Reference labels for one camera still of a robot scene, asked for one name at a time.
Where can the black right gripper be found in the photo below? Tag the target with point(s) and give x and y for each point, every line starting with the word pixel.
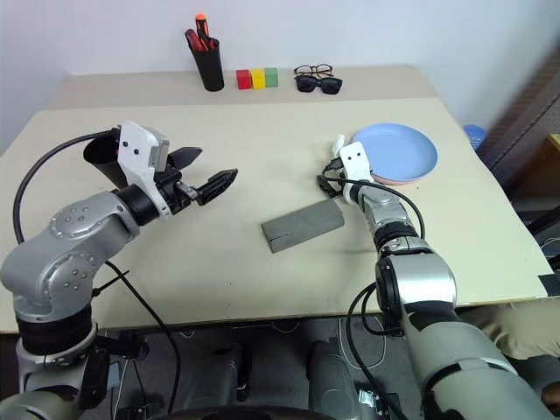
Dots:
pixel 331 186

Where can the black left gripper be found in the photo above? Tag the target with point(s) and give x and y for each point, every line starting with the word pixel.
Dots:
pixel 172 192

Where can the white tissue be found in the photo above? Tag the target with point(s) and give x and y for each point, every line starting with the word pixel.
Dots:
pixel 339 142

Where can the grey felt glasses case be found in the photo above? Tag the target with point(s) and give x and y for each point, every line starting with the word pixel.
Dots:
pixel 302 223

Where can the pink plastic plate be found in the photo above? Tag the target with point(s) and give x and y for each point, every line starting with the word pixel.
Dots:
pixel 394 180

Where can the blue plastic plate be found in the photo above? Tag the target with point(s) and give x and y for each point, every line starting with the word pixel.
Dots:
pixel 402 151

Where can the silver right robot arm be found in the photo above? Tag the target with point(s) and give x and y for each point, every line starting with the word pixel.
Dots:
pixel 420 280

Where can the red cube block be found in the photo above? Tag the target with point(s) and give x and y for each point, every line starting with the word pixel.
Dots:
pixel 243 80

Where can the black sunglasses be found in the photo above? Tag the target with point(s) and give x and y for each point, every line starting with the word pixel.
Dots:
pixel 331 86

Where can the tall black tool holder cup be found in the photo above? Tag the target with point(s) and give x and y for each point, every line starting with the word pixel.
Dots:
pixel 211 70

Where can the wide black plastic cup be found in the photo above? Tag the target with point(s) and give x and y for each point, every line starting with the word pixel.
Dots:
pixel 102 162

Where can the yellow cube block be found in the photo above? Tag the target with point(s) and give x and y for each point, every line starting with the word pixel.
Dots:
pixel 258 79

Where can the green cube block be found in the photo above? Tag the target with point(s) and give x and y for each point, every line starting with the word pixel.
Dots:
pixel 271 77

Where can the brown framed clear glasses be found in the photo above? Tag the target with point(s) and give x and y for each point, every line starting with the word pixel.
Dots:
pixel 312 67

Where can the blue water jug cap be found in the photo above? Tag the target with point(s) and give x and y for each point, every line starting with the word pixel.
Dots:
pixel 473 135

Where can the black table support bar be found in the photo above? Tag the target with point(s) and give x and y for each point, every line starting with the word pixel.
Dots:
pixel 124 345

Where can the dark rounded robot leg shape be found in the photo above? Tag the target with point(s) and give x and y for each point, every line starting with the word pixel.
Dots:
pixel 330 385
pixel 216 376

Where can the person's beige trouser leg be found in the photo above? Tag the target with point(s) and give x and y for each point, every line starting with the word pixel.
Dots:
pixel 516 324

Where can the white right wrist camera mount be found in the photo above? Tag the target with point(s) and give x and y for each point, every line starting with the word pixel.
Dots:
pixel 354 159

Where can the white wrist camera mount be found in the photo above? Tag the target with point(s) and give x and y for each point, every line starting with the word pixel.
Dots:
pixel 135 149
pixel 354 159

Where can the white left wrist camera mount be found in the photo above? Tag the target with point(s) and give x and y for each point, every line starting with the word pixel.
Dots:
pixel 135 149

